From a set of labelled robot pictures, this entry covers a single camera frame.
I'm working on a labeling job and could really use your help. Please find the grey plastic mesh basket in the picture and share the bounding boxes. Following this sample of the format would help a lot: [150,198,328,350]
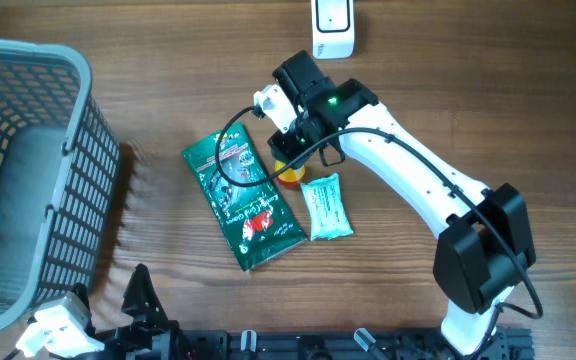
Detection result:
[0,40,121,331]

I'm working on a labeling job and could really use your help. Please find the green snack packet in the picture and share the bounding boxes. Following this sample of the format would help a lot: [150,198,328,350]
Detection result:
[182,123,308,272]

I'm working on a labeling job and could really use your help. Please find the white barcode scanner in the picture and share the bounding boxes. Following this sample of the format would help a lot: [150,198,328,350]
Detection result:
[311,0,355,60]

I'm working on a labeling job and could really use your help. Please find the red sauce bottle green cap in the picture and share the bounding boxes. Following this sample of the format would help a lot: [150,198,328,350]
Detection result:
[277,166,306,189]

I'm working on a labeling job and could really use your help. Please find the black right camera cable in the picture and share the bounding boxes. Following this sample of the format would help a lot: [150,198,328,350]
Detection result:
[214,104,544,360]

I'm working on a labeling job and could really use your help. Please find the teal wet wipes pack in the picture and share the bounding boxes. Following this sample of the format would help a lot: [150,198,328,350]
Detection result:
[300,173,354,241]

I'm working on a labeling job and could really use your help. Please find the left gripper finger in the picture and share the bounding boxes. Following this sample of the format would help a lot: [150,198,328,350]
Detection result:
[71,283,90,312]
[121,263,168,325]

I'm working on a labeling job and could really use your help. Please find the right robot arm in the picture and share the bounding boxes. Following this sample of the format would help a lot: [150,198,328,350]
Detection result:
[254,51,543,358]

